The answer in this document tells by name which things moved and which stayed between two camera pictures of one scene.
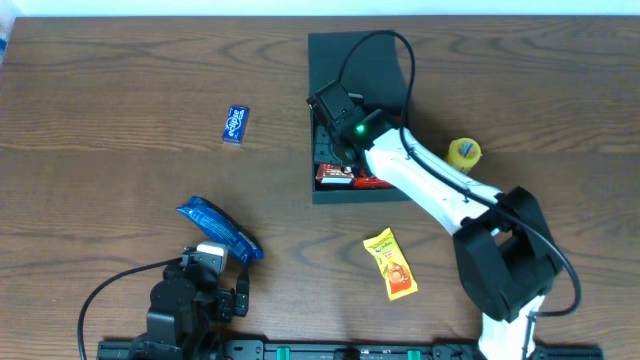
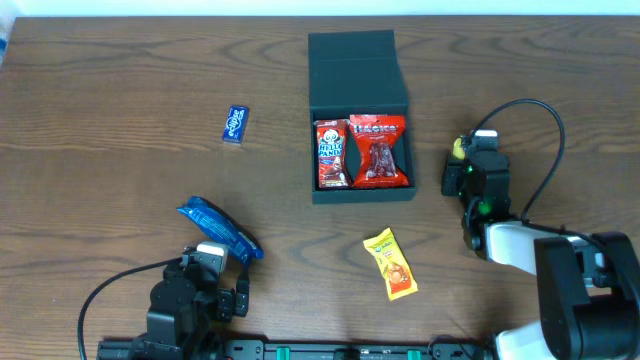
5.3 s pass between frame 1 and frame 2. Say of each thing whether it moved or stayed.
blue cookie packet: stayed
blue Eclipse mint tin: stayed
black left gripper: stayed
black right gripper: moved
